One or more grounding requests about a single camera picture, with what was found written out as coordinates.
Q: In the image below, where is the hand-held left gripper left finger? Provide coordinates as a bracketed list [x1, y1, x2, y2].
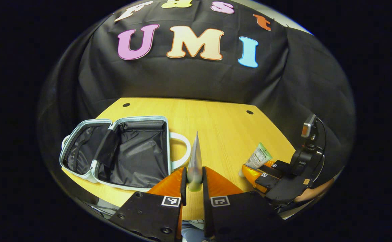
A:
[109, 167, 187, 242]

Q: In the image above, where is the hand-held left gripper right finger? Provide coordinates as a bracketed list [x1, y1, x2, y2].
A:
[201, 166, 284, 242]

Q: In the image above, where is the green and white tube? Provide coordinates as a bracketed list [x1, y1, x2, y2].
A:
[239, 143, 273, 178]

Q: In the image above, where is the silver skin care tube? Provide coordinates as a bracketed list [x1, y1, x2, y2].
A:
[186, 131, 204, 193]

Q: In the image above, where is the light blue suitcase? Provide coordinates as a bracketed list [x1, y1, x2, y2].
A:
[60, 115, 192, 193]

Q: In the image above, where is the black backdrop cloth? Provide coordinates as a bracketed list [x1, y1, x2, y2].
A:
[38, 0, 357, 209]

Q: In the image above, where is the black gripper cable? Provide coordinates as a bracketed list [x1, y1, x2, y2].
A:
[315, 117, 327, 165]

